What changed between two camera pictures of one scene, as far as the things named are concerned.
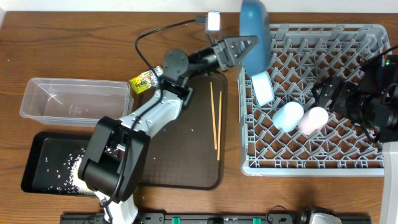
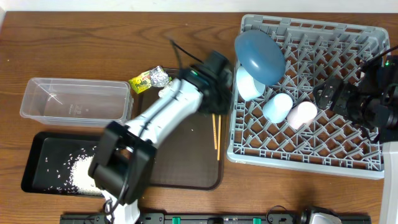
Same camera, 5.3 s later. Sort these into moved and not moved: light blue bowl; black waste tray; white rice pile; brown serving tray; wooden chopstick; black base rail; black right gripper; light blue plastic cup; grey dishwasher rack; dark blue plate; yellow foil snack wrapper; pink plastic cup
Moved: pink plastic cup; light blue plastic cup; dark blue plate; light blue bowl
Not moved: black base rail; wooden chopstick; brown serving tray; grey dishwasher rack; black right gripper; black waste tray; yellow foil snack wrapper; white rice pile
